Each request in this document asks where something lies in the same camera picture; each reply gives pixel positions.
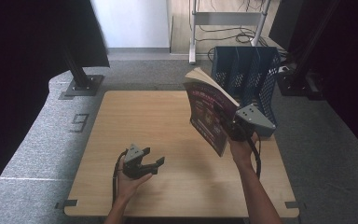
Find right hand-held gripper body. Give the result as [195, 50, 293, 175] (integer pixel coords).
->
[227, 104, 277, 143]

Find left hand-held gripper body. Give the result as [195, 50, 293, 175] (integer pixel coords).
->
[122, 143, 152, 180]

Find purple paperback book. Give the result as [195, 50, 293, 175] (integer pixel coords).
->
[183, 67, 241, 158]

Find blue plastic file rack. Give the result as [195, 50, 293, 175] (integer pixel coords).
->
[211, 46, 282, 138]

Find person's left hand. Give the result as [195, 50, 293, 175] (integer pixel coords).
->
[117, 158, 153, 203]

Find person's right hand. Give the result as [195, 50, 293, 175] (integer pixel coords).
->
[228, 133, 260, 167]

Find black metal stand with base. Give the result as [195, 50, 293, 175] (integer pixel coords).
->
[276, 0, 343, 101]
[62, 46, 105, 97]

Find black curtain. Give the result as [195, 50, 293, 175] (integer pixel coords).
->
[268, 0, 358, 162]
[0, 0, 111, 209]

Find left hand-held gripper black cable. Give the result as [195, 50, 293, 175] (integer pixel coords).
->
[111, 149, 129, 206]

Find hand-held gripper black cable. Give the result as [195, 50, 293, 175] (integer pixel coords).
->
[245, 136, 262, 180]
[111, 149, 129, 206]

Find right hand-held gripper black cable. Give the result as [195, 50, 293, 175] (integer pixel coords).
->
[245, 136, 262, 180]

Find grey table corner bracket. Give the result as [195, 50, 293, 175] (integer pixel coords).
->
[54, 199, 78, 210]
[284, 201, 307, 210]

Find black floor cables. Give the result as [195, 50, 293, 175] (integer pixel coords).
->
[195, 0, 282, 48]

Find white metal stand frame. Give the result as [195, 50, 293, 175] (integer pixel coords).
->
[188, 0, 273, 64]

